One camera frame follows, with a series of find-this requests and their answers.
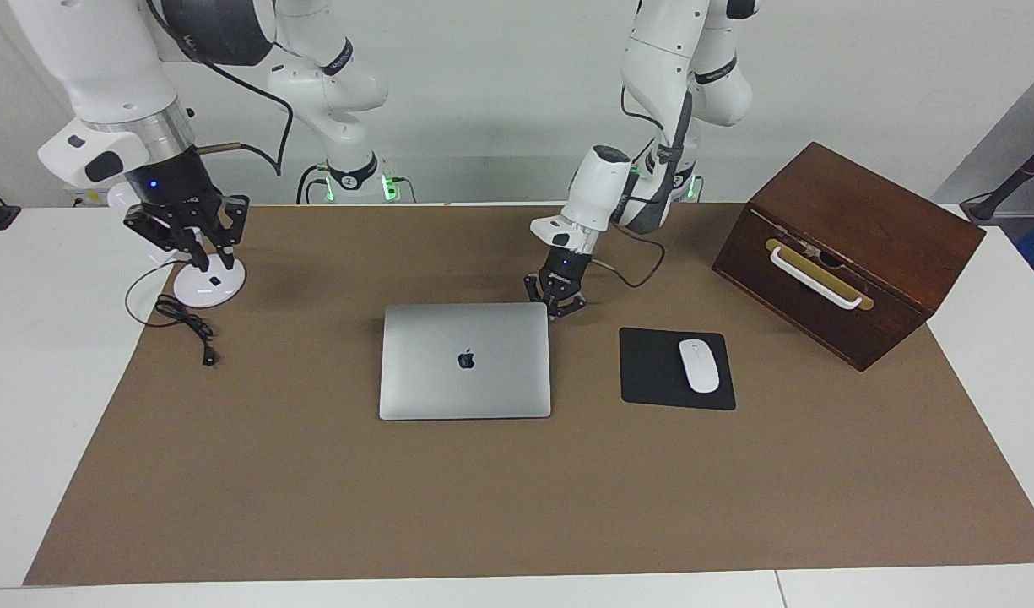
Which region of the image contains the white box handle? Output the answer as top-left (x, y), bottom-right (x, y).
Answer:
top-left (770, 245), bottom-right (865, 311)

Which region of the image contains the silver grey laptop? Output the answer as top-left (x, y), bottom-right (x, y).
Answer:
top-left (379, 302), bottom-right (553, 421)

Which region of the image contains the dark brown wooden box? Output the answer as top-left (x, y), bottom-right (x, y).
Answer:
top-left (712, 141), bottom-right (987, 372)

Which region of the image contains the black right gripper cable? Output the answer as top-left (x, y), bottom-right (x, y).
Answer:
top-left (145, 0), bottom-right (295, 176)

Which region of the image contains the white computer mouse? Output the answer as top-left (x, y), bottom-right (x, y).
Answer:
top-left (679, 339), bottom-right (721, 394)

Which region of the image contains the black stand leg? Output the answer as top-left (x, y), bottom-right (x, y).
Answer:
top-left (962, 135), bottom-right (1034, 225)

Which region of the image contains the brown table mat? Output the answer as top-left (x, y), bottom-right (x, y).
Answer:
top-left (23, 203), bottom-right (1034, 586)

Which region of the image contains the black mouse pad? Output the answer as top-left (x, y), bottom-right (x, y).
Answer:
top-left (619, 327), bottom-right (737, 411)

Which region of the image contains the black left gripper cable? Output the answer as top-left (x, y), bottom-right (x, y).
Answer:
top-left (588, 221), bottom-right (667, 290)

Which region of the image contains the white desk lamp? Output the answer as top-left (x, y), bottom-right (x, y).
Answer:
top-left (107, 182), bottom-right (247, 308)

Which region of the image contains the black lamp power cable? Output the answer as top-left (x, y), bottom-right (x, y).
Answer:
top-left (125, 258), bottom-right (222, 367)

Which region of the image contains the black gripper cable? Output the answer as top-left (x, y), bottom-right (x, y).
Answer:
top-left (145, 0), bottom-right (295, 176)
top-left (588, 221), bottom-right (667, 290)

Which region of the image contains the black right base cable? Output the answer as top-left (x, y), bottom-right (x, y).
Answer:
top-left (295, 163), bottom-right (332, 205)

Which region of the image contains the white power strip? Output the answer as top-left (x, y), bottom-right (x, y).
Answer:
top-left (65, 186), bottom-right (129, 208)

